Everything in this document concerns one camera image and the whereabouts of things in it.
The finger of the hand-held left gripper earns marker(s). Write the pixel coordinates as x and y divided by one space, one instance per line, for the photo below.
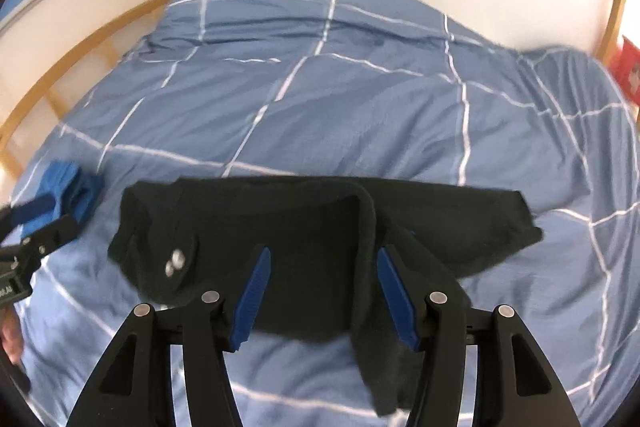
70 192
52 234

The person's left hand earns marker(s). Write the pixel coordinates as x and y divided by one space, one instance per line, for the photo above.
11 339

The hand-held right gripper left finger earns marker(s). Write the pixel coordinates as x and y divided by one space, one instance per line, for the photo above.
254 289

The red box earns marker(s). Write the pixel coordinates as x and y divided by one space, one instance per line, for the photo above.
626 67

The blue checked duvet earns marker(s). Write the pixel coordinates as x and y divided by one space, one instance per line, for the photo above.
320 107

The black pants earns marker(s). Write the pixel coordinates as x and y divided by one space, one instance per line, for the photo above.
300 232

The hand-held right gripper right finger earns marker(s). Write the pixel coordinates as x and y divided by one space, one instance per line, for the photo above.
395 297

